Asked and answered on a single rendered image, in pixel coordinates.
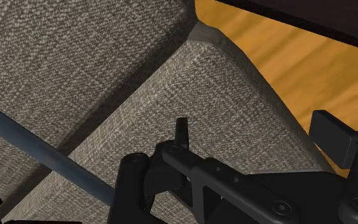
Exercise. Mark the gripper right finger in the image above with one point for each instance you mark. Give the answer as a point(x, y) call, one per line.
point(333, 136)

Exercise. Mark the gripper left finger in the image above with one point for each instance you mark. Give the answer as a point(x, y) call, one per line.
point(181, 161)

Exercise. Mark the grey woven fabric sofa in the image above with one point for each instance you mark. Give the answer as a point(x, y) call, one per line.
point(212, 93)

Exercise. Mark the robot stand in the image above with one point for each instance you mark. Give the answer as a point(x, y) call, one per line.
point(321, 15)

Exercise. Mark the blue-grey round rod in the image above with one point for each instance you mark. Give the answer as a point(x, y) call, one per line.
point(42, 152)

